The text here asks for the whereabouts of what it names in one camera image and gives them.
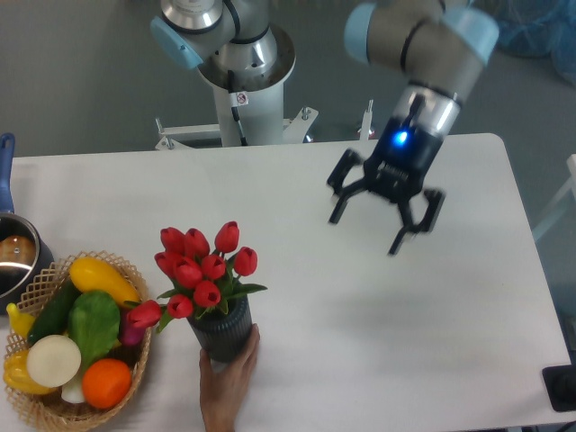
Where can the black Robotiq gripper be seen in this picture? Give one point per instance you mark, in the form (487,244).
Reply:
(402,162)

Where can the red tulip bouquet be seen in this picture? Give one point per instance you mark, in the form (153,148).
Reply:
(207,278)

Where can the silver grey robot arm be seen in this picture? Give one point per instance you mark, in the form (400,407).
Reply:
(442,47)

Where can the dark grey ribbed vase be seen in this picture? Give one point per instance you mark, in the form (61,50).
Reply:
(224,336)

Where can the bare human hand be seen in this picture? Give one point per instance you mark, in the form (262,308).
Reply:
(222,393)

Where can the blue plastic bag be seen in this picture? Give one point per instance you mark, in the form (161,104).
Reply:
(538,29)

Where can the black device at edge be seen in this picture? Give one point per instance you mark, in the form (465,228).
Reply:
(560,386)

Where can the purple red onion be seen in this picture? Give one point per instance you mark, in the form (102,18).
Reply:
(129,335)

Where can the yellow squash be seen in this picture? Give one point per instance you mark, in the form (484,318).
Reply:
(90,274)

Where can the green lettuce leaf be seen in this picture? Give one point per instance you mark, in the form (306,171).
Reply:
(93,324)

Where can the woven wicker basket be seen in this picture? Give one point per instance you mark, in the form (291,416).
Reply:
(49,412)

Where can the orange fruit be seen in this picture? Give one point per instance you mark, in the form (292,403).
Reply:
(106,383)

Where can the dark green cucumber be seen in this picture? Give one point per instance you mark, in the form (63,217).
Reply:
(53,319)

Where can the white round onion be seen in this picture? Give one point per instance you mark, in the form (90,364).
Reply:
(53,361)

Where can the yellow bell pepper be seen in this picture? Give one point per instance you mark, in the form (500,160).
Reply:
(16,375)

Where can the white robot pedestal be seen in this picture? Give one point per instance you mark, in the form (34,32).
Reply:
(247,82)

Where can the white frame at right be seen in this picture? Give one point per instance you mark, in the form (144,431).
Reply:
(558,205)

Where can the blue handled saucepan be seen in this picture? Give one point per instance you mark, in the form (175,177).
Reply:
(23,252)

